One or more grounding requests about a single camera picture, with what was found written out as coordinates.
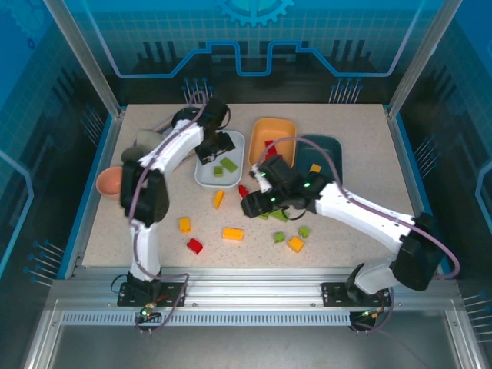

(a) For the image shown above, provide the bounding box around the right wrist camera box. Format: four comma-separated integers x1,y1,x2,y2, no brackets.
249,163,274,195

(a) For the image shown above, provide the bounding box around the beige cloth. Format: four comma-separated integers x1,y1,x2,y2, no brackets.
134,129,166,153

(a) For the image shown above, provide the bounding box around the orange rectangular plastic container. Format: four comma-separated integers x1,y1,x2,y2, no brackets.
248,117,298,170

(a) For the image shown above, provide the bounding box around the black round pan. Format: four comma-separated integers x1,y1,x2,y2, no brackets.
171,107,207,126

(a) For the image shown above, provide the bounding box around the white rectangular plastic container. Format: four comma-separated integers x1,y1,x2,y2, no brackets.
194,130,246,189

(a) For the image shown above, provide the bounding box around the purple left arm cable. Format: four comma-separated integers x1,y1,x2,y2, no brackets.
126,90,231,335

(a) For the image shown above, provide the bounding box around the slotted grey cable duct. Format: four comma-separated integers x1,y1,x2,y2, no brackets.
60,311,353,327

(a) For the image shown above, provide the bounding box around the aluminium mounting rail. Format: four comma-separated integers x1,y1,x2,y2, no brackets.
49,267,462,313

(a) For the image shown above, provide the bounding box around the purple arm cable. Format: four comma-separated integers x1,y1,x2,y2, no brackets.
126,90,231,335
258,137,461,335

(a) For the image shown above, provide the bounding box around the grey mug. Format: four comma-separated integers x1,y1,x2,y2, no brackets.
121,147,145,165

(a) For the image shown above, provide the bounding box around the small circuit board with LED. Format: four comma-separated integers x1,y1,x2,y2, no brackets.
134,305,162,324
351,307,385,324

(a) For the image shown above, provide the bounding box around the pink mug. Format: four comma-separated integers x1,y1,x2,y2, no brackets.
95,165,126,201

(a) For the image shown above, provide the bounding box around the dark teal rectangular container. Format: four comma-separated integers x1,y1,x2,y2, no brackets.
292,133,344,184

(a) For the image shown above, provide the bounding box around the aluminium frame post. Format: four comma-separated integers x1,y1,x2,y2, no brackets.
42,0,126,118
386,0,464,119

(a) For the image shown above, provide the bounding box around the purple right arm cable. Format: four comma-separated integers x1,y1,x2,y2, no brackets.
258,137,461,335

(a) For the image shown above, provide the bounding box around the lilac plastic tray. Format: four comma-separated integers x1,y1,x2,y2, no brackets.
151,116,176,135

